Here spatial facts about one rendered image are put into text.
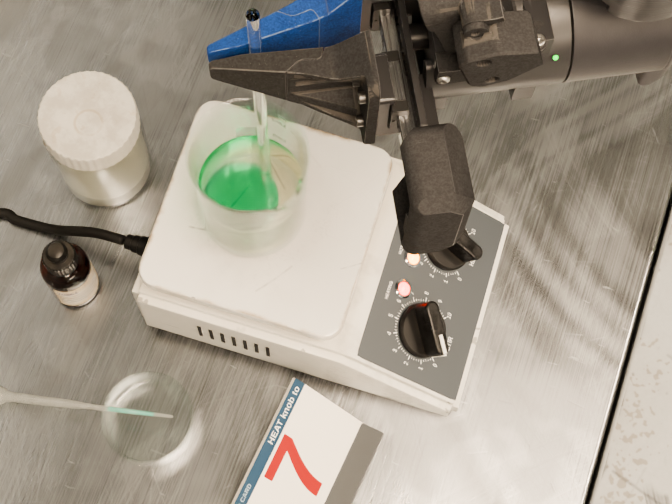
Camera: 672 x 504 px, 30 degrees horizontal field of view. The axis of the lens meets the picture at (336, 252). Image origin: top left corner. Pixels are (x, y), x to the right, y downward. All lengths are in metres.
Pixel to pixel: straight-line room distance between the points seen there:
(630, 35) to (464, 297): 0.25
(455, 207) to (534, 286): 0.30
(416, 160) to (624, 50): 0.11
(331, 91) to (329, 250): 0.16
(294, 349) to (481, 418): 0.13
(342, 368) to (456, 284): 0.09
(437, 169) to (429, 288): 0.24
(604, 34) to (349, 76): 0.11
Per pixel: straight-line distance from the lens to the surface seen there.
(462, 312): 0.76
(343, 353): 0.71
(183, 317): 0.73
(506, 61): 0.50
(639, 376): 0.81
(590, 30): 0.56
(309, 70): 0.54
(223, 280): 0.70
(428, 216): 0.51
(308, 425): 0.74
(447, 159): 0.51
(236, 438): 0.77
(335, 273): 0.70
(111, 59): 0.86
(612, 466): 0.79
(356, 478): 0.76
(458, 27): 0.50
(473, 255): 0.74
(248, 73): 0.55
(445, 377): 0.75
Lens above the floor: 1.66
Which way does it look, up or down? 71 degrees down
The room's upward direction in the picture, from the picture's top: 5 degrees clockwise
